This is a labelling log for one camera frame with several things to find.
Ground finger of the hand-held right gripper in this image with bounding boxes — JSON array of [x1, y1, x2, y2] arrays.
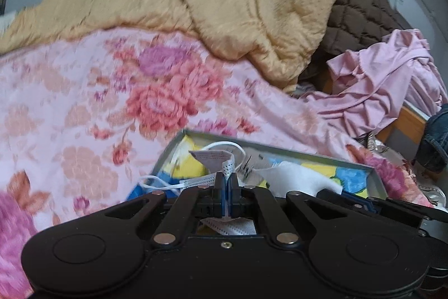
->
[[318, 188, 353, 207], [345, 196, 435, 228]]

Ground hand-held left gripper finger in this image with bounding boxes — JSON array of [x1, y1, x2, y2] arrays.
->
[[228, 176, 351, 248], [104, 172, 227, 249]]

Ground grey box with colourful picture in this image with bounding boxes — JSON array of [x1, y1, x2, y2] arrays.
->
[[126, 129, 389, 205]]

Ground white face mask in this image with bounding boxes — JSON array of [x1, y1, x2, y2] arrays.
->
[[139, 175, 216, 196], [189, 141, 258, 237]]

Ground white cloth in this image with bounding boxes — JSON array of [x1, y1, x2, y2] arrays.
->
[[252, 161, 344, 198]]

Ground grey drawstring pouch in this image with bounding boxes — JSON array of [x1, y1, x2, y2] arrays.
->
[[241, 154, 281, 177]]

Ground silver patterned cloth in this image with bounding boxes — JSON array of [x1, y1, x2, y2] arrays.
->
[[364, 134, 448, 208]]

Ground blue denim jeans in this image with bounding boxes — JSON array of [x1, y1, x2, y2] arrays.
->
[[418, 103, 448, 173]]

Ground pink garment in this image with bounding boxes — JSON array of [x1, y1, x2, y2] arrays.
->
[[301, 29, 448, 138]]

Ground pink floral bedspread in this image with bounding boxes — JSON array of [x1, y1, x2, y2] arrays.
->
[[0, 26, 414, 299]]

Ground brown quilted blanket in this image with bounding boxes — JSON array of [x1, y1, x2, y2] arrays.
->
[[297, 0, 407, 82]]

